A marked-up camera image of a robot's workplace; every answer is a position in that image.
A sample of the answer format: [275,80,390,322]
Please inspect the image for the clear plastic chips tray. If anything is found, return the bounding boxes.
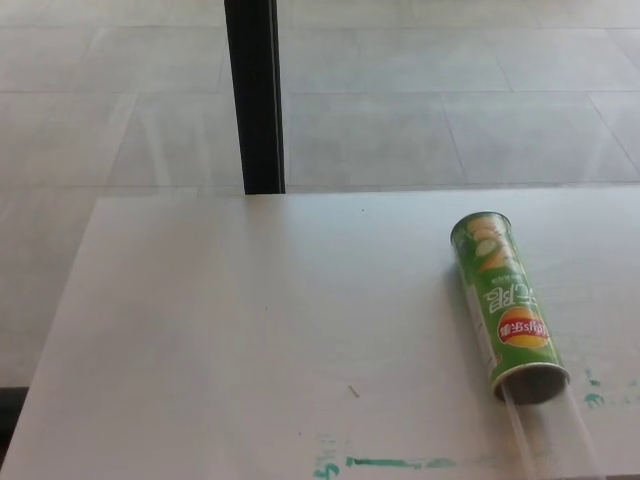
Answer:
[494,378,610,480]

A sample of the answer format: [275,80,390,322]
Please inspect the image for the green chips can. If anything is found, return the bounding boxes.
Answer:
[449,210,572,406]

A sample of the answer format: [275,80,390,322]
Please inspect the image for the black vertical frame post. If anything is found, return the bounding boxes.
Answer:
[222,0,288,196]

